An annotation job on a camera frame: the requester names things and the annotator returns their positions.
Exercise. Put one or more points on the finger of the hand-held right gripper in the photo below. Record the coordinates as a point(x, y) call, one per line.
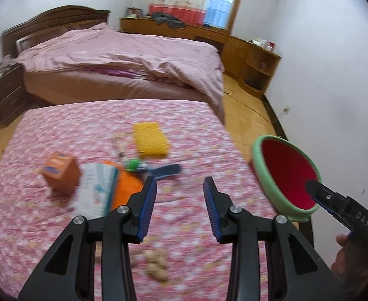
point(334, 213)
point(326, 194)

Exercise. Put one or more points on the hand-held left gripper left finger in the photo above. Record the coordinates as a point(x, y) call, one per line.
point(147, 208)

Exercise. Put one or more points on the framed photo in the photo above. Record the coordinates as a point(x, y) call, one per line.
point(134, 12)

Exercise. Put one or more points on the small wooden stick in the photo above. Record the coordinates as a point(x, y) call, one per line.
point(119, 147)

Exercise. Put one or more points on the pink floral cloth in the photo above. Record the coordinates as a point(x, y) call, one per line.
point(187, 138)

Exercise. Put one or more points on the orange cardboard box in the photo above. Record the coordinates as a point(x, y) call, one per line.
point(60, 175)

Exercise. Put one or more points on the brown bed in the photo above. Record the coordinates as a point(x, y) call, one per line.
point(108, 87)

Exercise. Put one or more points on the green basin with red inside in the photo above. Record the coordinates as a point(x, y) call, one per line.
point(284, 169)

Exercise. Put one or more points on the dark wooden nightstand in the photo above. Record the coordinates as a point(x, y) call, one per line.
point(6, 94)

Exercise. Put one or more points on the pile of peanuts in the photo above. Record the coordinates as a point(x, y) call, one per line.
point(155, 263)

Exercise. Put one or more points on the clothes on nightstand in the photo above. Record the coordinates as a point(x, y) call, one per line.
point(5, 64)

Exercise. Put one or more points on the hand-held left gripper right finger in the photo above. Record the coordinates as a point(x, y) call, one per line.
point(210, 210)

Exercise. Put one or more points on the dark grey clothes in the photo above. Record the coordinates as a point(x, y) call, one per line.
point(168, 19)

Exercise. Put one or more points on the person's right hand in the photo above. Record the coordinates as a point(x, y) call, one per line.
point(343, 265)

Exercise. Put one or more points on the window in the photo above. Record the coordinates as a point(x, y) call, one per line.
point(223, 3)

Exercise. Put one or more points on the dark wooden headboard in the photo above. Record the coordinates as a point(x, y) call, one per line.
point(46, 18)

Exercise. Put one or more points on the white paper packet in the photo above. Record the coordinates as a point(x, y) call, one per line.
point(96, 188)

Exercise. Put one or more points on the wall socket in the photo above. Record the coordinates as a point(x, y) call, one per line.
point(286, 110)

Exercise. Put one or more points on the purple striped sheet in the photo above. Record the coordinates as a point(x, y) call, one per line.
point(118, 72)

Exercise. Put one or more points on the long wooden cabinet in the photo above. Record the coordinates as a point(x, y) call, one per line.
point(234, 50)

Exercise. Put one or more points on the small green plastic item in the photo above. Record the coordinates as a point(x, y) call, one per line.
point(133, 165)

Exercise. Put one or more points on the yellow sponge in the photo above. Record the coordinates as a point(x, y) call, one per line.
point(149, 138)

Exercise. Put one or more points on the bed with pink duvet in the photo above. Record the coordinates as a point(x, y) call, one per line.
point(124, 53)

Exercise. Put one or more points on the white cups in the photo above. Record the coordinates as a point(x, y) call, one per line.
point(263, 43)

